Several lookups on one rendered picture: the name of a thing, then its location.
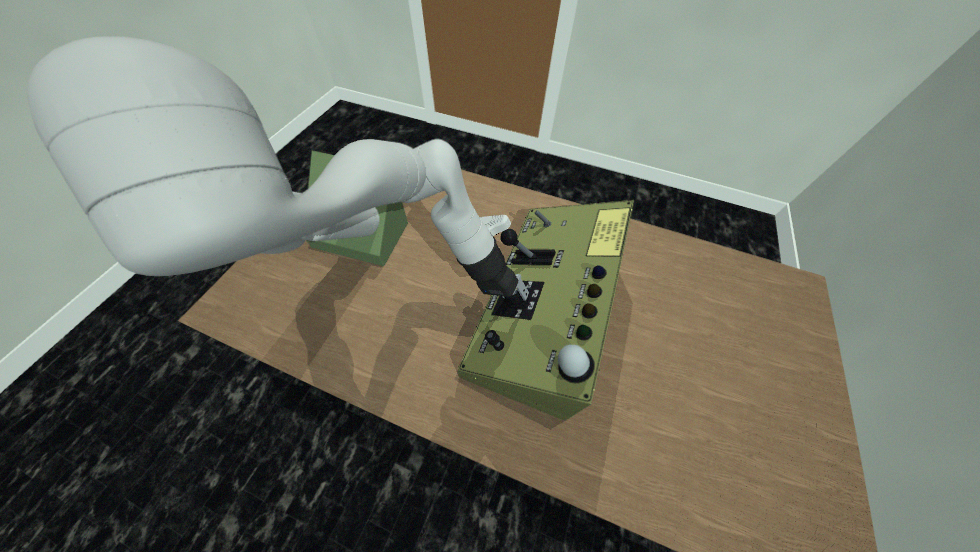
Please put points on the olive green console housing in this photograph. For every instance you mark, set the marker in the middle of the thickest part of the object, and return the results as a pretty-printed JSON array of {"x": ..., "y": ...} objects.
[{"x": 541, "y": 356}]

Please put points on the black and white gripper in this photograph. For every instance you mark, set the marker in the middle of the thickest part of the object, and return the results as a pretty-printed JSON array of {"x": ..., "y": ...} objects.
[{"x": 484, "y": 262}]

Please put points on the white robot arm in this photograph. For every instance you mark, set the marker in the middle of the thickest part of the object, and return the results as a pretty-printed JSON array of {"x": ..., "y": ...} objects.
[{"x": 169, "y": 159}]

